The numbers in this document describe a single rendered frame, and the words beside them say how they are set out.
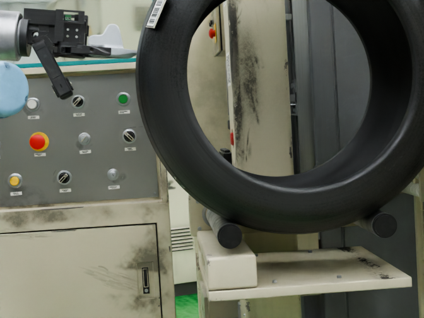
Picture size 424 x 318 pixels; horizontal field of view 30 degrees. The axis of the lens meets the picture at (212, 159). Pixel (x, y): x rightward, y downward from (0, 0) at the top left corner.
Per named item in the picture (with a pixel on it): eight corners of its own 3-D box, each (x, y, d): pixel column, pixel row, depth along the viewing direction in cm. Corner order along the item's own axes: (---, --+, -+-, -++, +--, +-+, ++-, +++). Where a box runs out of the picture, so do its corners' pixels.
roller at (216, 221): (213, 199, 175) (229, 211, 175) (201, 216, 175) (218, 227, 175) (226, 219, 140) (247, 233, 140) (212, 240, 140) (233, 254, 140)
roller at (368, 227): (339, 190, 176) (354, 202, 177) (327, 207, 176) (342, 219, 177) (383, 208, 142) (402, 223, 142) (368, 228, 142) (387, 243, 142)
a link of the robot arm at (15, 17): (-10, 57, 140) (0, 62, 150) (17, 59, 141) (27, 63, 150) (-8, 7, 140) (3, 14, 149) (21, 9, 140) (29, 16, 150)
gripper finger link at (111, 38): (139, 24, 143) (88, 21, 142) (137, 57, 143) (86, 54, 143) (139, 26, 146) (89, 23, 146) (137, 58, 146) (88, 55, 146)
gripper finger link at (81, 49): (110, 46, 142) (60, 43, 141) (110, 55, 142) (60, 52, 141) (111, 48, 146) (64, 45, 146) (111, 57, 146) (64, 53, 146)
